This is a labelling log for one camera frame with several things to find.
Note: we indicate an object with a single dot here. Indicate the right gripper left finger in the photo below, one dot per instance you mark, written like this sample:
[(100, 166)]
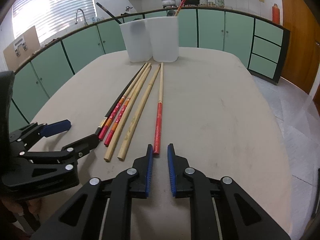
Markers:
[(142, 184)]

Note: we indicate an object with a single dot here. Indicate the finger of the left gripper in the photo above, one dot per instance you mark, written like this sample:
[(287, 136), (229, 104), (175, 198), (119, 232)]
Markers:
[(83, 146), (55, 128)]

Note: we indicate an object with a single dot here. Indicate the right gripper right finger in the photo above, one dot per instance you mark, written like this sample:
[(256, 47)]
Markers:
[(180, 186)]

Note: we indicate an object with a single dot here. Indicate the black chopstick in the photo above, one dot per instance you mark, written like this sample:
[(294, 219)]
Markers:
[(109, 117), (109, 13)]

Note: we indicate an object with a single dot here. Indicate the red bamboo chopstick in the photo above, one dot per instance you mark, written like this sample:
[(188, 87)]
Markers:
[(158, 128)]

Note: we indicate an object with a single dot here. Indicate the black soup spoon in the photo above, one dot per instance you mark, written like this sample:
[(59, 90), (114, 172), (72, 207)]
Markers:
[(171, 13)]

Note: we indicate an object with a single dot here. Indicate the green lower kitchen cabinets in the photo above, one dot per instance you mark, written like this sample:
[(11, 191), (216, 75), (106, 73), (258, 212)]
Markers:
[(259, 44)]

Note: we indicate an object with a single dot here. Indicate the left hand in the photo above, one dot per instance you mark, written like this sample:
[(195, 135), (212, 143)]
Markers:
[(34, 205)]

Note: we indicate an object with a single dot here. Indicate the cardboard box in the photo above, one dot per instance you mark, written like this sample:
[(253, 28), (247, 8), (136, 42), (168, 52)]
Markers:
[(21, 49)]

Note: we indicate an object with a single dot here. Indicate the chrome sink faucet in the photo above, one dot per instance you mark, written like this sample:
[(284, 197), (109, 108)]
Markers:
[(80, 17)]

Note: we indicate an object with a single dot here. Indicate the window blind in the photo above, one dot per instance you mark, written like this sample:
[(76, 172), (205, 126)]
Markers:
[(48, 16)]

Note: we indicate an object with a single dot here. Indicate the white utensil holder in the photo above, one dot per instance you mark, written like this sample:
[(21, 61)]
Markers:
[(153, 38)]

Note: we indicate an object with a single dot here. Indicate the white cooking pot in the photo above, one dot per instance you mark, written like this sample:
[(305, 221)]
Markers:
[(168, 3)]

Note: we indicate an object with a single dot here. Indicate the black wok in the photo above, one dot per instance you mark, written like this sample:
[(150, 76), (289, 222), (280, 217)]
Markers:
[(191, 2)]

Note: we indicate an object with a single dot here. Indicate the orange thermos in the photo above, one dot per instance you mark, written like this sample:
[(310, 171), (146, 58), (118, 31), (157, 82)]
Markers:
[(275, 14)]

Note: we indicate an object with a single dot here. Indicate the wooden door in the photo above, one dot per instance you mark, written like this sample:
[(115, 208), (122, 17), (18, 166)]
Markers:
[(302, 60)]

